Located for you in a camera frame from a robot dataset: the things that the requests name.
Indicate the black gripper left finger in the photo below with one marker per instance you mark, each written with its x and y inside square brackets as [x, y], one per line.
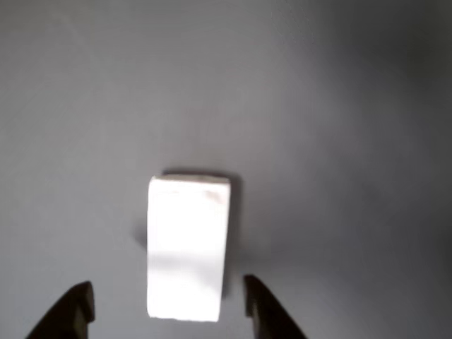
[67, 314]

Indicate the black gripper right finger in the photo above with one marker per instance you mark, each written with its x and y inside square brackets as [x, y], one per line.
[272, 314]

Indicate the white rectangular block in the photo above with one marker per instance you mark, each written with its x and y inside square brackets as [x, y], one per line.
[187, 247]

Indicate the grey desk mat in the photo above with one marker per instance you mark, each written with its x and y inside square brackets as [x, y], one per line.
[106, 106]

